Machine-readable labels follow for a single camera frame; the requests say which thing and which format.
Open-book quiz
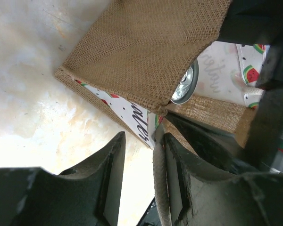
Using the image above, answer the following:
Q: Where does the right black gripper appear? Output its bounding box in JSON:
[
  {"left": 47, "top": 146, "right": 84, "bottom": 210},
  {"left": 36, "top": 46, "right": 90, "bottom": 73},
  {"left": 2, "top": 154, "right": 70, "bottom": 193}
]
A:
[{"left": 218, "top": 0, "right": 283, "bottom": 173}]

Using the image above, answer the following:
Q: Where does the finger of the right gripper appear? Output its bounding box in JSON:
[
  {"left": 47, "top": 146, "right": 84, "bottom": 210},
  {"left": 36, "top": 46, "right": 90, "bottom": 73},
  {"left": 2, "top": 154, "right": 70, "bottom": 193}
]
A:
[{"left": 166, "top": 112, "right": 258, "bottom": 174}]

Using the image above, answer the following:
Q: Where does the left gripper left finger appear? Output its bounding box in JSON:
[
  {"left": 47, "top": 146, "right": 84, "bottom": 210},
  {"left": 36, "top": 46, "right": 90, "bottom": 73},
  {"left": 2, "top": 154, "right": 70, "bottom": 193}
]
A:
[{"left": 0, "top": 132, "right": 126, "bottom": 226}]

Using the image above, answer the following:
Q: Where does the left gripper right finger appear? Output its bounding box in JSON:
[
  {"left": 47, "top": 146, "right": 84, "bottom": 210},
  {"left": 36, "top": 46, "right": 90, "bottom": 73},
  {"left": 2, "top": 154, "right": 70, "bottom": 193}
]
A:
[{"left": 164, "top": 133, "right": 283, "bottom": 226}]

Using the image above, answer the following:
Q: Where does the red cola can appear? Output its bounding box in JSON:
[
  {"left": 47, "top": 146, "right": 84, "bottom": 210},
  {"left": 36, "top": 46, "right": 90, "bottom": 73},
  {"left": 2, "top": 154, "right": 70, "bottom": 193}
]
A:
[{"left": 171, "top": 59, "right": 199, "bottom": 105}]

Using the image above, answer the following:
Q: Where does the watermelon print canvas bag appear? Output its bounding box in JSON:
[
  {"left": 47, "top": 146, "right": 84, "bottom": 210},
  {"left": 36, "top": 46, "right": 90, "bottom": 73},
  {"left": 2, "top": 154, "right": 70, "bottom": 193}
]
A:
[{"left": 53, "top": 0, "right": 272, "bottom": 226}]

